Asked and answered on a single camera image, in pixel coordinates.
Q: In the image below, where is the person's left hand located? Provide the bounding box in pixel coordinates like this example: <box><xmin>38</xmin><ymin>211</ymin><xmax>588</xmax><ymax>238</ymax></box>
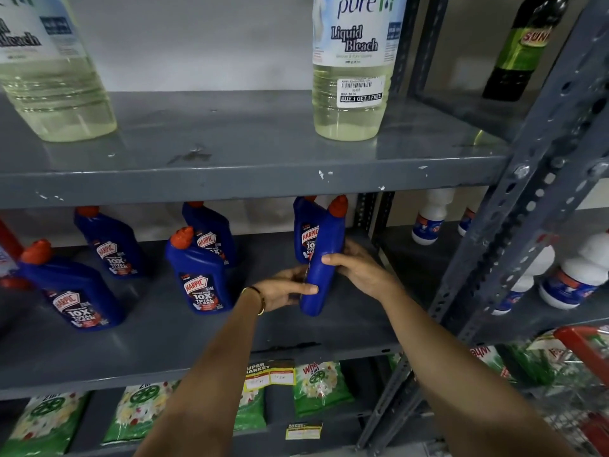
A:
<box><xmin>251</xmin><ymin>265</ymin><xmax>319</xmax><ymax>314</ymax></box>

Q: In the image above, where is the person's right hand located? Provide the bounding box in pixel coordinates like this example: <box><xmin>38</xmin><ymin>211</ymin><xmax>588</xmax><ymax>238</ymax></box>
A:
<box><xmin>321</xmin><ymin>238</ymin><xmax>405</xmax><ymax>309</ymax></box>

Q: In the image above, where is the blue toilet cleaner bottle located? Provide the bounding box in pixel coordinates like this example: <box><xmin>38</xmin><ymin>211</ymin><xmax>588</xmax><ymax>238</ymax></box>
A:
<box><xmin>165</xmin><ymin>226</ymin><xmax>234</xmax><ymax>315</ymax></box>
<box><xmin>292</xmin><ymin>195</ymin><xmax>330</xmax><ymax>265</ymax></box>
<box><xmin>182</xmin><ymin>201</ymin><xmax>238</xmax><ymax>267</ymax></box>
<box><xmin>73</xmin><ymin>206</ymin><xmax>146</xmax><ymax>278</ymax></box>
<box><xmin>299</xmin><ymin>195</ymin><xmax>349</xmax><ymax>318</ymax></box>
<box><xmin>18</xmin><ymin>239</ymin><xmax>126</xmax><ymax>332</ymax></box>

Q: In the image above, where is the person's left forearm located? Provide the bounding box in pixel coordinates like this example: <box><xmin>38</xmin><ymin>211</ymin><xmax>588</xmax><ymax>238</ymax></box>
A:
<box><xmin>134</xmin><ymin>291</ymin><xmax>265</xmax><ymax>457</ymax></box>

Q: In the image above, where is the person's right forearm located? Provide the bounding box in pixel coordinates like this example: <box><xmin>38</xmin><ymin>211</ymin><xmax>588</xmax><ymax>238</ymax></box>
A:
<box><xmin>381</xmin><ymin>283</ymin><xmax>579</xmax><ymax>457</ymax></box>

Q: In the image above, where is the gold bangle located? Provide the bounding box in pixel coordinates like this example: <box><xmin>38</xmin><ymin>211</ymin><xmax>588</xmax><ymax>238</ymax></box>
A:
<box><xmin>240</xmin><ymin>286</ymin><xmax>266</xmax><ymax>316</ymax></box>

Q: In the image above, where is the yellow shelf price label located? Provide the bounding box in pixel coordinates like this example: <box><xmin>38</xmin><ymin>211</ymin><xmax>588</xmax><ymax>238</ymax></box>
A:
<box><xmin>285</xmin><ymin>422</ymin><xmax>324</xmax><ymax>441</ymax></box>
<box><xmin>243</xmin><ymin>360</ymin><xmax>296</xmax><ymax>394</ymax></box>

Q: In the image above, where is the green detergent packet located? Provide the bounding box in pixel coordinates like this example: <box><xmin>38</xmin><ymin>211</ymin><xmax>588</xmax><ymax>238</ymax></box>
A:
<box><xmin>503</xmin><ymin>334</ymin><xmax>572</xmax><ymax>388</ymax></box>
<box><xmin>292</xmin><ymin>360</ymin><xmax>356</xmax><ymax>419</ymax></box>
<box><xmin>0</xmin><ymin>391</ymin><xmax>92</xmax><ymax>457</ymax></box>
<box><xmin>102</xmin><ymin>379</ymin><xmax>182</xmax><ymax>446</ymax></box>
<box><xmin>232</xmin><ymin>385</ymin><xmax>267</xmax><ymax>433</ymax></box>
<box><xmin>468</xmin><ymin>345</ymin><xmax>514</xmax><ymax>382</ymax></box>

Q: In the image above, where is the white cleaner bottle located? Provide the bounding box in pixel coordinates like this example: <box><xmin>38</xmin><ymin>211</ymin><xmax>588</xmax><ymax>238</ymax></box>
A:
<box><xmin>411</xmin><ymin>188</ymin><xmax>457</xmax><ymax>246</ymax></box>
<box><xmin>491</xmin><ymin>245</ymin><xmax>557</xmax><ymax>316</ymax></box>
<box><xmin>457</xmin><ymin>207</ymin><xmax>478</xmax><ymax>238</ymax></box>
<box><xmin>539</xmin><ymin>231</ymin><xmax>609</xmax><ymax>310</ymax></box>

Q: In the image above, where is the grey metal shelf rack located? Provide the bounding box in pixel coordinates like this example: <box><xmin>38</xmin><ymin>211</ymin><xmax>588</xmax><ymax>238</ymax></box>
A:
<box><xmin>356</xmin><ymin>0</ymin><xmax>609</xmax><ymax>457</ymax></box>
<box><xmin>0</xmin><ymin>89</ymin><xmax>514</xmax><ymax>457</ymax></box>

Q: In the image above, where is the clear liquid bleach bottle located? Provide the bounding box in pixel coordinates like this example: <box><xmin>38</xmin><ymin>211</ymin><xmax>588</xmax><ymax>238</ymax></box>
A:
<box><xmin>312</xmin><ymin>0</ymin><xmax>409</xmax><ymax>142</ymax></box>
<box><xmin>0</xmin><ymin>0</ymin><xmax>118</xmax><ymax>142</ymax></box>

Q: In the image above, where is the red shopping cart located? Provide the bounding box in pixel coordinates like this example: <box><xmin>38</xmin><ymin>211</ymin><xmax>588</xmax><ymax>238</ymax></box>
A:
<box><xmin>533</xmin><ymin>325</ymin><xmax>609</xmax><ymax>457</ymax></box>

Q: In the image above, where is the dark bottle with green label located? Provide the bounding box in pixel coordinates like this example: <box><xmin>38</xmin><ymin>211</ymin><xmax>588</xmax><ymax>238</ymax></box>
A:
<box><xmin>481</xmin><ymin>0</ymin><xmax>571</xmax><ymax>102</ymax></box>

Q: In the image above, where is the red cleaner bottle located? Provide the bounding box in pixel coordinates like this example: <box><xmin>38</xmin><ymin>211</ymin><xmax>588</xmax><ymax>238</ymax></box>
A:
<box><xmin>0</xmin><ymin>219</ymin><xmax>32</xmax><ymax>291</ymax></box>

